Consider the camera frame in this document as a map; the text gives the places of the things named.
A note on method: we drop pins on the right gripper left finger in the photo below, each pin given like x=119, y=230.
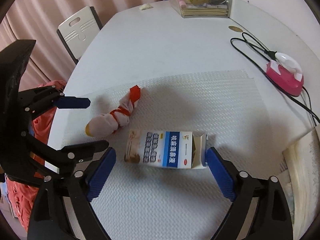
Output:
x=49, y=218

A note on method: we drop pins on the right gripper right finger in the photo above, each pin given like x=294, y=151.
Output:
x=271, y=219

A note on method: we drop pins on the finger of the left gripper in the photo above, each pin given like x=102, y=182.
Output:
x=66, y=158
x=39, y=100

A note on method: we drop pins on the pink red bedding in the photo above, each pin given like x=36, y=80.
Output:
x=22, y=196

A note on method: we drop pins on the white chair blue cushion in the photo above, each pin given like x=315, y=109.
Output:
x=78, y=31

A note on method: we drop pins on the textured white table mat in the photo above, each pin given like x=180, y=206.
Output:
x=152, y=191

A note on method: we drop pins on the pink curtain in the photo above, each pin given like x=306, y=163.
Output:
x=39, y=20

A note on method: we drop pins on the blue white medicine box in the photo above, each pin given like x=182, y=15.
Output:
x=166, y=149

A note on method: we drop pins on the pink white electric device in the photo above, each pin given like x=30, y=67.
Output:
x=286, y=72

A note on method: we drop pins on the small gold coin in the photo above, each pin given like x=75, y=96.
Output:
x=235, y=28

